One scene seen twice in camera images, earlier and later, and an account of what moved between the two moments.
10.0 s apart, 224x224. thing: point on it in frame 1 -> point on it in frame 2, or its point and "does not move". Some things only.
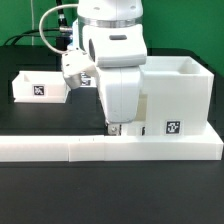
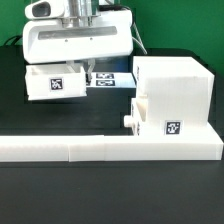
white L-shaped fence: (83, 148) does not move
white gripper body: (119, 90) -> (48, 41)
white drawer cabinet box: (179, 96) does not move
